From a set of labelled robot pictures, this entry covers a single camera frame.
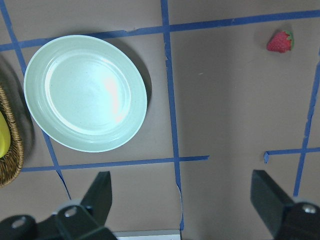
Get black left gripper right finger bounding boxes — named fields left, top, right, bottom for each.
left=250, top=169, right=320, bottom=240

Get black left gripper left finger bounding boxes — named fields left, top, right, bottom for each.
left=0, top=171, right=117, bottom=240

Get pale green plate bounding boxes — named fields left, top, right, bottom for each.
left=23, top=35, right=148, bottom=153

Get woven wicker basket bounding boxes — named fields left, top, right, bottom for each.
left=0, top=85, right=25, bottom=188

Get yellow banana bunch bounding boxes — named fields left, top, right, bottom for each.
left=0, top=113, right=11, bottom=158

